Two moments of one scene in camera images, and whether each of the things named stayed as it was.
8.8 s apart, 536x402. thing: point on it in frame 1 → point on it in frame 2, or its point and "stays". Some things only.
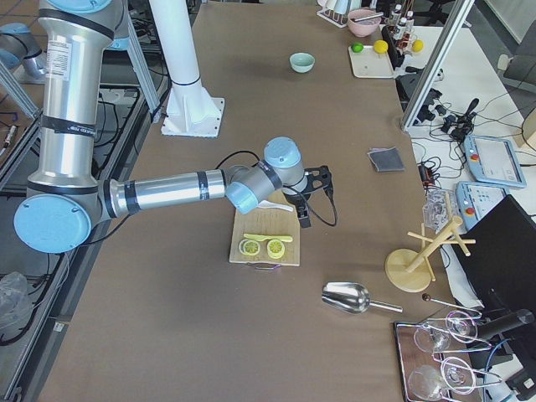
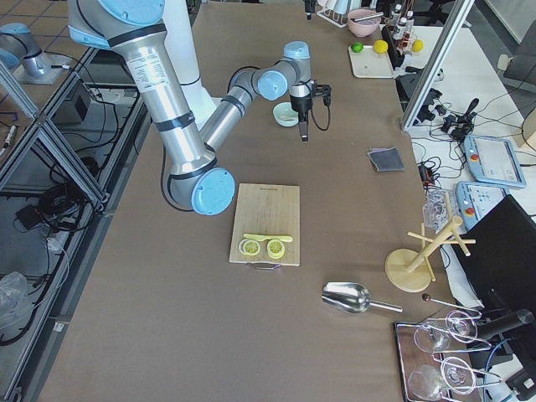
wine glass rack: x=431 y=368 stays
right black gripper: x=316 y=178 → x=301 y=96
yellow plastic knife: x=264 y=238 stays
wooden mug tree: x=410 y=270 stays
